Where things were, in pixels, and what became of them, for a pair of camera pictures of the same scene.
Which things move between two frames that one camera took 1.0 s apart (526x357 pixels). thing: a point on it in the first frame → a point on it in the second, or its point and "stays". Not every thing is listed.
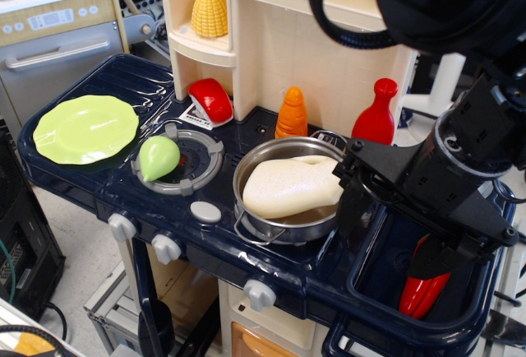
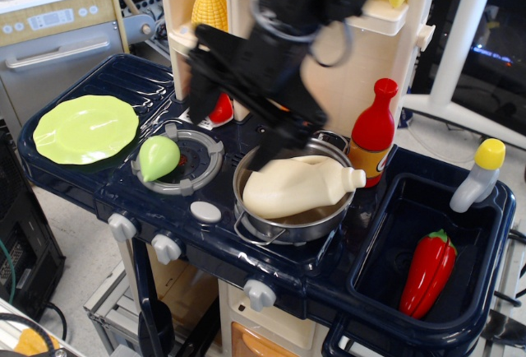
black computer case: [31, 256] stays
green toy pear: [159, 156] stays
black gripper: [437, 183] → [264, 76]
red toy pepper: [419, 295] stays
